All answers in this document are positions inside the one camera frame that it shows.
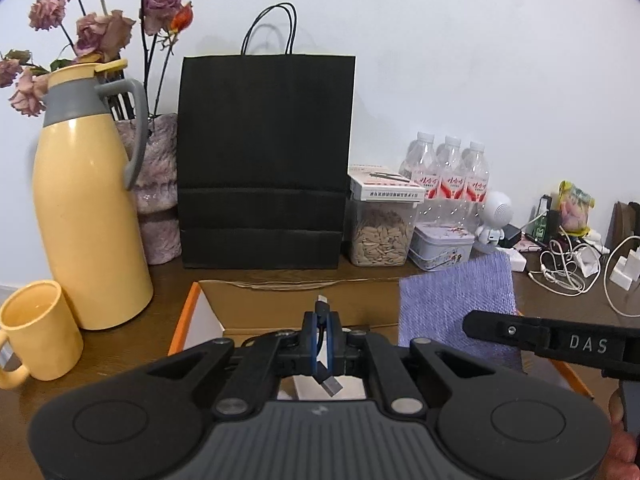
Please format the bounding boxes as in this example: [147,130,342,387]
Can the yellow mug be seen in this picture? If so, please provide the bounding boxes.
[0,280,85,391]

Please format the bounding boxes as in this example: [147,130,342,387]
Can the person's right hand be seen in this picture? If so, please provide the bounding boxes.
[606,389,640,480]

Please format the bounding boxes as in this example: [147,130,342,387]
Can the printed metal tin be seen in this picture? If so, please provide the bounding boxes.
[408,223,476,272]

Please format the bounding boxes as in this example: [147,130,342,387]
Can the dark green labelled bottle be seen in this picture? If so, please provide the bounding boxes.
[534,196,562,242]

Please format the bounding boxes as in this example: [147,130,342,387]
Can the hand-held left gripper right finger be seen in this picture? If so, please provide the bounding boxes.
[327,311,494,417]

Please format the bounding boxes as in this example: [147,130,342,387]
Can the pink fuzzy vase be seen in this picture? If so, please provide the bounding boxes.
[114,112,182,266]

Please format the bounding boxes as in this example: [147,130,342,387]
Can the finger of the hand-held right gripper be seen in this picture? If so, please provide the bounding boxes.
[462,310,552,349]

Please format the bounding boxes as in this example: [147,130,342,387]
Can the yellow thermos jug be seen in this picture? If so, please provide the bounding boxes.
[32,58,155,332]

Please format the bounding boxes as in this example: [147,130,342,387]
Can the purple burlap pouch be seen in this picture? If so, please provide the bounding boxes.
[398,250,524,374]

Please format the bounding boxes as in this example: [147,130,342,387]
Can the red label water bottle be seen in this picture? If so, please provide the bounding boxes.
[461,141,492,213]
[400,131,442,206]
[434,135,465,211]

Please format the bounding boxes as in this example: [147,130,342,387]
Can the brown paper bag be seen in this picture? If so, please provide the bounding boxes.
[612,201,640,257]

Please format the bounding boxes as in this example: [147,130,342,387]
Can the black usb cable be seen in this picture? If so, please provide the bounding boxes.
[301,295,346,397]

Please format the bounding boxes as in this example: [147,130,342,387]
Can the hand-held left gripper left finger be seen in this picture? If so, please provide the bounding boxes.
[145,311,317,418]

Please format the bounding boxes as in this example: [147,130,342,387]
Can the yellow snack packet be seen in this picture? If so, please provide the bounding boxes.
[557,180,597,236]

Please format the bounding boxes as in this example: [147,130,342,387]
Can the white earphone cable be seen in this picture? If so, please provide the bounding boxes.
[527,240,590,297]

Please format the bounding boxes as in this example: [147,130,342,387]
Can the clear seed container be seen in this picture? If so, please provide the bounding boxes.
[347,195,427,267]

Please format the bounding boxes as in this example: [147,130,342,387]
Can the white robot speaker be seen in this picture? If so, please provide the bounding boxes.
[473,190,514,252]

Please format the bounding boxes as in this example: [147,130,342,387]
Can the red cardboard box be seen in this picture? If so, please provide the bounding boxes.
[167,278,597,403]

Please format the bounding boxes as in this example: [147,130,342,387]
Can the dried rose bouquet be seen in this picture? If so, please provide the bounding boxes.
[0,0,197,122]

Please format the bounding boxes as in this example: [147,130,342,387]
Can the white printed small box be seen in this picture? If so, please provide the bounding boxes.
[348,163,427,204]

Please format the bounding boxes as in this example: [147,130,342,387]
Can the black paper bag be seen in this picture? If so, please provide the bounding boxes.
[177,2,357,270]

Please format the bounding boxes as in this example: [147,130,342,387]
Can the white charger block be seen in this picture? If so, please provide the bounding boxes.
[607,247,640,292]

